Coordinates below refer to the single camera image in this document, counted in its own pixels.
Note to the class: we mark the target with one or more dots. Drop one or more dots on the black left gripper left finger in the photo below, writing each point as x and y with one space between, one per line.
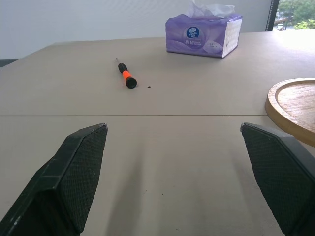
61 182

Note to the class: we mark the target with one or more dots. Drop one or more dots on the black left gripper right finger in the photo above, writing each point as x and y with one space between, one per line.
278 177

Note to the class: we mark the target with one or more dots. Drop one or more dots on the round wooden tray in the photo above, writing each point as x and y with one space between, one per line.
294 108

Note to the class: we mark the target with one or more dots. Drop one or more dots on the black and orange screwdriver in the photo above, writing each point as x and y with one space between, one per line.
126 74

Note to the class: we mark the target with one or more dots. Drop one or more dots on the purple tissue pack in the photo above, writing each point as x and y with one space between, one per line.
203 34

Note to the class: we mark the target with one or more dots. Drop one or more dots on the black window frame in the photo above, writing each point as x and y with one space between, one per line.
271 15

